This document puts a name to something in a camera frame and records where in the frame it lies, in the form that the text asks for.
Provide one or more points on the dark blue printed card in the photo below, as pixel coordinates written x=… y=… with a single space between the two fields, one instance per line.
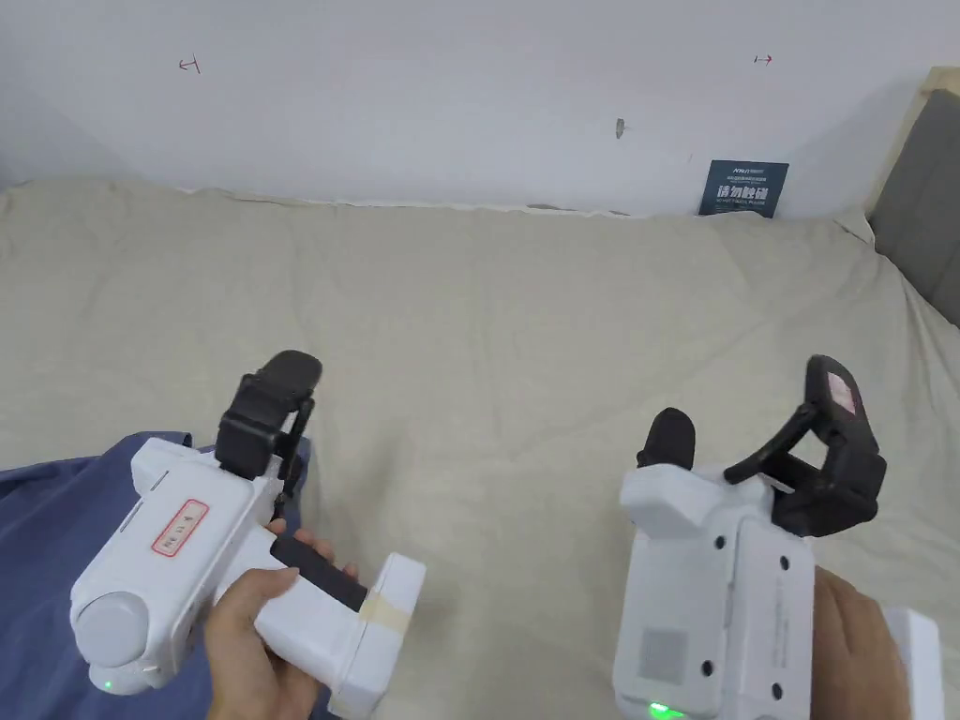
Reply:
x=742 y=187

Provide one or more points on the person's left hand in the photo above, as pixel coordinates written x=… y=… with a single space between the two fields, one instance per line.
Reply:
x=247 y=660

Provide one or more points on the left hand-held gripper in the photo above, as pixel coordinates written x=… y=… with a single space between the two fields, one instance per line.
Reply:
x=180 y=540

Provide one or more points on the dark blue garment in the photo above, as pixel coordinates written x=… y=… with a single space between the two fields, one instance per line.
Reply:
x=45 y=540

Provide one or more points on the bed with beige sheet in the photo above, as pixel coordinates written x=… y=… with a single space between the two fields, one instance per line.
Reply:
x=480 y=315

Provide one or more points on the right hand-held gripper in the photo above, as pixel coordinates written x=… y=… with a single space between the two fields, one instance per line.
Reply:
x=705 y=600

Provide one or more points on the grey padded headboard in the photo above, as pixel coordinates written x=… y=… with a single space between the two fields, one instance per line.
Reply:
x=919 y=195

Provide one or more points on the person's right hand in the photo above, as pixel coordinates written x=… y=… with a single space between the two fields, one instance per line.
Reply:
x=851 y=660

